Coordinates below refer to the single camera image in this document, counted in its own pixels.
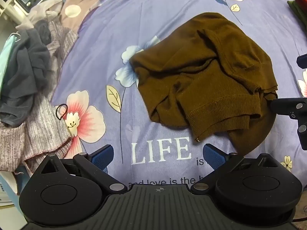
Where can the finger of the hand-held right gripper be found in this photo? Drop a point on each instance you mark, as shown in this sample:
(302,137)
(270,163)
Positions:
(303,61)
(285,105)

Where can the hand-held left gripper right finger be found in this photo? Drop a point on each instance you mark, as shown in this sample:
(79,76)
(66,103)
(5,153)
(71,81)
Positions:
(212,157)

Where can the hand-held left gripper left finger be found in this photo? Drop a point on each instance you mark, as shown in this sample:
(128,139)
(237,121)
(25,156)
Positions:
(104,155)

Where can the brown knit sweater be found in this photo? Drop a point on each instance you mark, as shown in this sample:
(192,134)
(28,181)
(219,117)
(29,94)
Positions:
(191,76)

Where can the green cloth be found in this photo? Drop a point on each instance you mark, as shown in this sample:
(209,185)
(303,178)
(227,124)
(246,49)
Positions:
(299,10)

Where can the mauve striped knit garment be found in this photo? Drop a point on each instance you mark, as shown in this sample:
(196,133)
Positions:
(40,124)

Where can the dark grey garment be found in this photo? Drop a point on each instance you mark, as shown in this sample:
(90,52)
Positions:
(21,76)

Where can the charcoal cloth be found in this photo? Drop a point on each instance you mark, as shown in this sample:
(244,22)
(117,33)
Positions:
(44,31)

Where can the light teal cloth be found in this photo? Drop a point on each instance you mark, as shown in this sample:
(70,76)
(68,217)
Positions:
(6,57)

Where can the purple floral blanket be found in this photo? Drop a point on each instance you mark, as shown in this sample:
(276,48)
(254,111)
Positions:
(153,24)

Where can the pink cloth with white dot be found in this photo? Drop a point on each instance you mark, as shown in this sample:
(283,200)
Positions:
(84,0)

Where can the white sheer cloth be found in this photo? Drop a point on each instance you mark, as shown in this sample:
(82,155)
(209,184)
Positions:
(39,12)

